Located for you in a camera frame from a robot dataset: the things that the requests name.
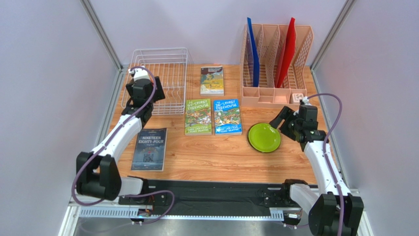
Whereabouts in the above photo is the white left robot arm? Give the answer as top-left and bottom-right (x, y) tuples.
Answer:
(72, 77), (165, 205)

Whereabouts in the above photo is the blue 26-storey treehouse book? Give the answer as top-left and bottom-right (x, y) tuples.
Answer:
(213, 99), (242, 135)

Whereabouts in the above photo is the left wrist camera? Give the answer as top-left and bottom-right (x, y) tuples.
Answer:
(129, 68), (150, 81)

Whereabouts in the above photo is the pink plastic file organizer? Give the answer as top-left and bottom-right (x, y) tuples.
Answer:
(239, 24), (314, 109)

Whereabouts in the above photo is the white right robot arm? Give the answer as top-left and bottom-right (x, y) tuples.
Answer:
(269, 105), (364, 236)

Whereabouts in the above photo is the green plate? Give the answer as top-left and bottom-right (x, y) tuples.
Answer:
(246, 123), (281, 153)

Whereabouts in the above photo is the red folder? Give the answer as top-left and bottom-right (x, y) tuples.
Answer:
(275, 17), (297, 88)

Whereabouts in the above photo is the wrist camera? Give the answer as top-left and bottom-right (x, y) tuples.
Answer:
(299, 96), (311, 105)
(129, 68), (150, 81)

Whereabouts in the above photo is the small white patterned box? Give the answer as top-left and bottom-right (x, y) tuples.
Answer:
(290, 93), (304, 104)

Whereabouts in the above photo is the black base mat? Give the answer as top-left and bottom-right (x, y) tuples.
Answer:
(119, 179), (305, 217)

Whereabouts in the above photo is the nineteen eighty-four book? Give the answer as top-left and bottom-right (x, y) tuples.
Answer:
(131, 128), (167, 172)

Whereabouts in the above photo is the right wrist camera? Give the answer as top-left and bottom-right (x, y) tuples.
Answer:
(299, 96), (311, 105)

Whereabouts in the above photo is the white wire dish rack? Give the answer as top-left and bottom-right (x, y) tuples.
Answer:
(125, 47), (189, 116)

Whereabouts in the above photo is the blue folder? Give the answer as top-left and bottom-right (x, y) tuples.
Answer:
(246, 17), (260, 88)

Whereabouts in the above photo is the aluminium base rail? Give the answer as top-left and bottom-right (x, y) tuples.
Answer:
(78, 187), (303, 221)

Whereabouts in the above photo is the small yellow cover book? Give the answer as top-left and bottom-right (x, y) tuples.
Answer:
(200, 66), (225, 96)

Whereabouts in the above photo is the green 65-storey treehouse book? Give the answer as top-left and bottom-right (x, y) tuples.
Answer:
(184, 98), (212, 136)

